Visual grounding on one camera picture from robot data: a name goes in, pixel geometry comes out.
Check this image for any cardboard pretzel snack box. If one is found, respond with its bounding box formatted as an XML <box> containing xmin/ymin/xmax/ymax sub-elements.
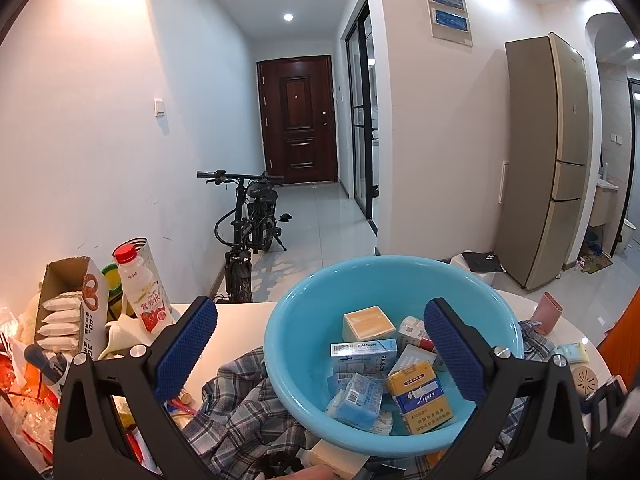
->
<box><xmin>37</xmin><ymin>256</ymin><xmax>111</xmax><ymax>361</ymax></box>

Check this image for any dark red entrance door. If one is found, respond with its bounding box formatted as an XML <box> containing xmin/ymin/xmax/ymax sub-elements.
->
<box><xmin>256</xmin><ymin>55</ymin><xmax>340</xmax><ymax>187</ymax></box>

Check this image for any beige square box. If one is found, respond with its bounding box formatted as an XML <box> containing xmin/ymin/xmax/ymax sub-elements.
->
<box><xmin>342</xmin><ymin>306</ymin><xmax>394</xmax><ymax>344</ymax></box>

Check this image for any white curved dish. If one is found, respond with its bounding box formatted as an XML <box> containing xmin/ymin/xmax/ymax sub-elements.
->
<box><xmin>97</xmin><ymin>317</ymin><xmax>151</xmax><ymax>361</ymax></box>

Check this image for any light blue tissue packet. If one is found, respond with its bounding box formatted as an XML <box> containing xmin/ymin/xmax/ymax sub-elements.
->
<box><xmin>326</xmin><ymin>372</ymin><xmax>386</xmax><ymax>432</ymax></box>

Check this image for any cream rectangular box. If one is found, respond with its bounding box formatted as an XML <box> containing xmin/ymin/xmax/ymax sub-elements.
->
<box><xmin>307</xmin><ymin>442</ymin><xmax>371</xmax><ymax>476</ymax></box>

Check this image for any black flat bag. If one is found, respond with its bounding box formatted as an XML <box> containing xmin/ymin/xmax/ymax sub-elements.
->
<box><xmin>450</xmin><ymin>250</ymin><xmax>507</xmax><ymax>287</ymax></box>

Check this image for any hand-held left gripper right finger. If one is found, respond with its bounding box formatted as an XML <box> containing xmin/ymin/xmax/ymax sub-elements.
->
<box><xmin>423</xmin><ymin>297</ymin><xmax>588</xmax><ymax>480</ymax></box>

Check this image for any blue plaid shirt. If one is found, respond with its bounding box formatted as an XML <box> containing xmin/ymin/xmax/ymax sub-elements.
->
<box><xmin>180</xmin><ymin>317</ymin><xmax>556</xmax><ymax>480</ymax></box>

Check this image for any white blue cigarette box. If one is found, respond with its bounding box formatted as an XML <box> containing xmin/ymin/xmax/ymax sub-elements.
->
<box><xmin>330</xmin><ymin>338</ymin><xmax>399</xmax><ymax>377</ymax></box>

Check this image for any grey blue box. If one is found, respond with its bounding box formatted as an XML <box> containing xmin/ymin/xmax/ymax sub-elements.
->
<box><xmin>394</xmin><ymin>344</ymin><xmax>446</xmax><ymax>376</ymax></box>

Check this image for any blue plastic basin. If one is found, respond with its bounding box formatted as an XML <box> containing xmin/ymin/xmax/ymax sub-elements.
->
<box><xmin>263</xmin><ymin>255</ymin><xmax>525</xmax><ymax>457</ymax></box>

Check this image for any orange chair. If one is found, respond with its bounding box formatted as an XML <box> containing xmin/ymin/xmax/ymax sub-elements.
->
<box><xmin>597</xmin><ymin>287</ymin><xmax>640</xmax><ymax>386</ymax></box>

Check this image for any beige round vented disc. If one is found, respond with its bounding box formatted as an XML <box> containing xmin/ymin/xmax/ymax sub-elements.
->
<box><xmin>572</xmin><ymin>364</ymin><xmax>599</xmax><ymax>395</ymax></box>

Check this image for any yellow cigarette carton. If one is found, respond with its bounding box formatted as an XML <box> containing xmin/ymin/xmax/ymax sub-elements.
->
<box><xmin>386</xmin><ymin>360</ymin><xmax>459</xmax><ymax>436</ymax></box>

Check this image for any black bicycle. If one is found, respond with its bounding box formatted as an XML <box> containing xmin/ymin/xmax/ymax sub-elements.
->
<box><xmin>196</xmin><ymin>170</ymin><xmax>288</xmax><ymax>304</ymax></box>

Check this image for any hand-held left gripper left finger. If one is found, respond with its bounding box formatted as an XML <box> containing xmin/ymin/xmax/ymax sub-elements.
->
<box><xmin>52</xmin><ymin>296</ymin><xmax>219</xmax><ymax>480</ymax></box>

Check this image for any white packet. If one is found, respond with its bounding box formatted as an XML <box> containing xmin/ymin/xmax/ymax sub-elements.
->
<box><xmin>397</xmin><ymin>316</ymin><xmax>437</xmax><ymax>354</ymax></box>

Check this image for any white milk bottle red cap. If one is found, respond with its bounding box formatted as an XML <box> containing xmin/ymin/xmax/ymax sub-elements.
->
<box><xmin>112</xmin><ymin>244</ymin><xmax>175</xmax><ymax>335</ymax></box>

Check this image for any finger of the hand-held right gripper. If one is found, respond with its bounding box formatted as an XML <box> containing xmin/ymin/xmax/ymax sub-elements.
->
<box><xmin>582</xmin><ymin>374</ymin><xmax>632</xmax><ymax>461</ymax></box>

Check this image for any wall electrical panel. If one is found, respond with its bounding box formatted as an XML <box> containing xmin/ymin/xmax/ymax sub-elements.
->
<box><xmin>422</xmin><ymin>0</ymin><xmax>473</xmax><ymax>47</ymax></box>

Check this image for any black framed glass door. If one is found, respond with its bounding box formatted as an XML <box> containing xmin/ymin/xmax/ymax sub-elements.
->
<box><xmin>345</xmin><ymin>0</ymin><xmax>378</xmax><ymax>220</ymax></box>

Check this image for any red snack bag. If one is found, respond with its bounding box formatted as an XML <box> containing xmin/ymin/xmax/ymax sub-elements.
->
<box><xmin>0</xmin><ymin>340</ymin><xmax>66</xmax><ymax>480</ymax></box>

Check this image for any sink cabinet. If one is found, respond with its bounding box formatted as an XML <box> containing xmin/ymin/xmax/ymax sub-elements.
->
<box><xmin>590</xmin><ymin>180</ymin><xmax>619</xmax><ymax>227</ymax></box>

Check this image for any printed cylinder can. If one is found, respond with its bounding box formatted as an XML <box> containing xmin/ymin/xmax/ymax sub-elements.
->
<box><xmin>131</xmin><ymin>236</ymin><xmax>173</xmax><ymax>311</ymax></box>

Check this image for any white trash can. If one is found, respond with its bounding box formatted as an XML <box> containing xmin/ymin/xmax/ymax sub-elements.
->
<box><xmin>612</xmin><ymin>217</ymin><xmax>637</xmax><ymax>257</ymax></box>

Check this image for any beige refrigerator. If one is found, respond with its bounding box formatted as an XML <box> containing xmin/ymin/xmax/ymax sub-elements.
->
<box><xmin>495</xmin><ymin>32</ymin><xmax>590</xmax><ymax>291</ymax></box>

